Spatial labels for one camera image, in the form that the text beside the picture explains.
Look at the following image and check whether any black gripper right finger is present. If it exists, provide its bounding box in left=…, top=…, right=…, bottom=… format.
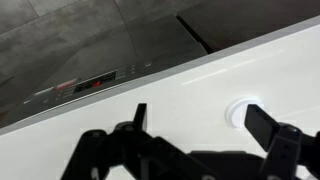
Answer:
left=244, top=103, right=320, bottom=180

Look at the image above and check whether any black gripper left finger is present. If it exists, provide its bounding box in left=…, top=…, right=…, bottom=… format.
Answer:
left=61, top=103, right=218, bottom=180

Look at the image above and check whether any white round counter cap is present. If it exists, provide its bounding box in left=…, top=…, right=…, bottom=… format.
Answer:
left=225, top=97, right=265, bottom=129

